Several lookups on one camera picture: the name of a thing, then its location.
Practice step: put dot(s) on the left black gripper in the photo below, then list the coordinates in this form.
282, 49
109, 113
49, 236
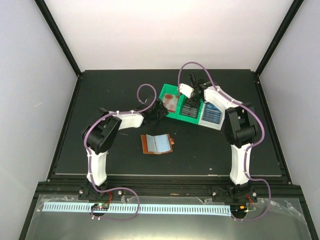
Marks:
163, 112

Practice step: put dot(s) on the black credit card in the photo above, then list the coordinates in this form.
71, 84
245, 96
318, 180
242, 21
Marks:
190, 108

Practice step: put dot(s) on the brown leather card holder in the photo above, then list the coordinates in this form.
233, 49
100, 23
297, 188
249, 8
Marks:
157, 145

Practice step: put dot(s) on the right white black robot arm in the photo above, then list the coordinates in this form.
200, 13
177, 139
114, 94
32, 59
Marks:
241, 127

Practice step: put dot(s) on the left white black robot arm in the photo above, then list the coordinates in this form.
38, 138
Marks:
99, 136

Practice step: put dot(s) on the red patterned card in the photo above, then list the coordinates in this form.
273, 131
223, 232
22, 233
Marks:
170, 101

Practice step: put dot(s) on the blue credit card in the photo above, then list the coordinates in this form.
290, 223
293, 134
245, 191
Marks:
211, 114

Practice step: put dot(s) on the green bin middle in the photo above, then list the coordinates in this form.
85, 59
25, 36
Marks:
189, 119

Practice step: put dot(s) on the green bin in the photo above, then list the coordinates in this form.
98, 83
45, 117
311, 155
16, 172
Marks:
189, 119
168, 88

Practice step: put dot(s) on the green bin left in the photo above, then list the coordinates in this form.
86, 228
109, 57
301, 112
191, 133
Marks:
168, 88

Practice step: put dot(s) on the white bin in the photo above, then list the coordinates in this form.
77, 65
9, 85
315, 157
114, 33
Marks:
208, 124

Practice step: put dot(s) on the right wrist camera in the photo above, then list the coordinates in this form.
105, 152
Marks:
186, 90

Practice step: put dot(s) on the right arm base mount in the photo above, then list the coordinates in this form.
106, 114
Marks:
230, 194

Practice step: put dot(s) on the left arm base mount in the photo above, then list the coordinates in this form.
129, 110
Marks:
100, 196

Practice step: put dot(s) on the black aluminium frame rail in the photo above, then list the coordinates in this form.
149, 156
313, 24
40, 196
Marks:
162, 186

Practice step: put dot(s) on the white slotted cable duct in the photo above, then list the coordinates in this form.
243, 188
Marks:
121, 208

